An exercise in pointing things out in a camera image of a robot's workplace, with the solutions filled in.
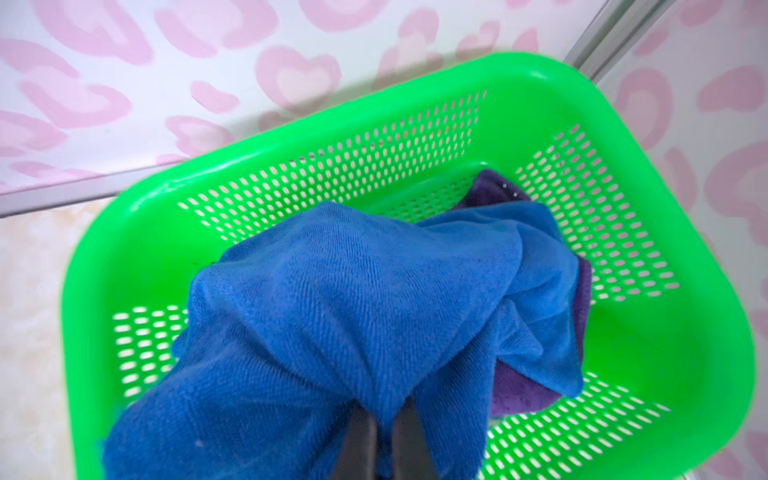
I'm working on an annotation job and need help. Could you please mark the right corner aluminium post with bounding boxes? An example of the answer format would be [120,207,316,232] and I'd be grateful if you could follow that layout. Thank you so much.
[564,0,676,82]

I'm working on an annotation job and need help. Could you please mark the purple towel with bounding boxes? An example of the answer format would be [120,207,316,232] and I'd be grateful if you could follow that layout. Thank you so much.
[453,169,592,418]

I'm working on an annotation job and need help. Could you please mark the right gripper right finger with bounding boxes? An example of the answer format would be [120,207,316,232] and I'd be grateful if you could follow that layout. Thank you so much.
[392,397,438,480]

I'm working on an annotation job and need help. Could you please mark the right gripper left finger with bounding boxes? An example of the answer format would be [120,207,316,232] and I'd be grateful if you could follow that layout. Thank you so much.
[330,403,378,480]

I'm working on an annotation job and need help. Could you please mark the blue towel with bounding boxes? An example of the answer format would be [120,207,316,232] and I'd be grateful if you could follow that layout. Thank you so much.
[102,201,589,479]

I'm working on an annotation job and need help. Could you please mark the green plastic basket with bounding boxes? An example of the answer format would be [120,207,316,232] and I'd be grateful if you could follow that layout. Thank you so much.
[62,52,755,479]

